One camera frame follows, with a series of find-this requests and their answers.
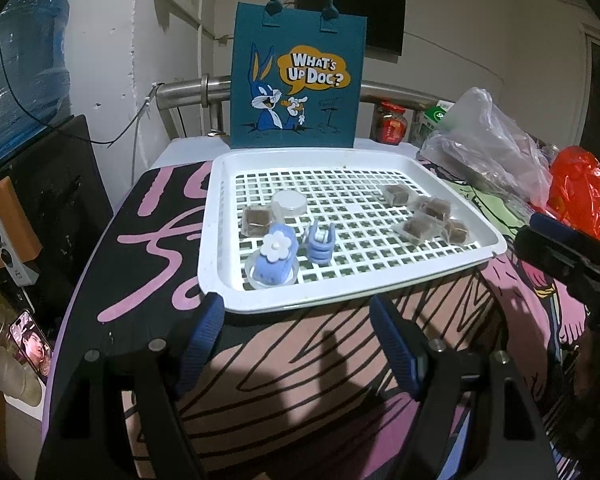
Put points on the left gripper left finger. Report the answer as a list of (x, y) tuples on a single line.
[(145, 399)]

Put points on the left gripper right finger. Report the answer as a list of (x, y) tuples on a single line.
[(475, 416)]

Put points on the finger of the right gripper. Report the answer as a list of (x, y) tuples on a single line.
[(552, 231)]

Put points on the brown snack cube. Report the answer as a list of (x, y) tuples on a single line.
[(419, 228), (434, 207), (455, 232), (257, 220), (397, 195)]

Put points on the blue hair claw clip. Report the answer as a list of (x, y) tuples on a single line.
[(319, 245)]

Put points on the blue flower hair clip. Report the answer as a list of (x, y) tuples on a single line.
[(280, 243)]

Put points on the person's right hand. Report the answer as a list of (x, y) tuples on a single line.
[(587, 367)]

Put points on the red plastic bag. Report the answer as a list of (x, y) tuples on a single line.
[(574, 197)]

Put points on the clear plastic bag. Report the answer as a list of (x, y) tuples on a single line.
[(478, 143)]

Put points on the smartphone with lit screen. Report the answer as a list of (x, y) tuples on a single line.
[(32, 344)]

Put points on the green white carton box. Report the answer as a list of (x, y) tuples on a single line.
[(425, 121)]

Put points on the red lidded sauce jar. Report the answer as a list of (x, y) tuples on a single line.
[(389, 124)]

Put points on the cartoon printed bed blanket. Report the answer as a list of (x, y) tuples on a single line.
[(302, 393)]

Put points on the orange wooden speaker box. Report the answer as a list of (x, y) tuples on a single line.
[(18, 242)]

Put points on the white perforated plastic tray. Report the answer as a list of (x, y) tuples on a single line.
[(342, 188)]

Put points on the black cabinet under bottle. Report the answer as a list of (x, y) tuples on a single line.
[(58, 184)]

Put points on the teal Bugs Bunny felt bag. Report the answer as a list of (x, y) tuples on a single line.
[(296, 76)]

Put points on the blue water dispenser bottle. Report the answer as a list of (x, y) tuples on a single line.
[(34, 80)]

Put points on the black wall television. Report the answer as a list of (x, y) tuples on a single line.
[(385, 20)]

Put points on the metal bed rail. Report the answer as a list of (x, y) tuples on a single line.
[(210, 92)]

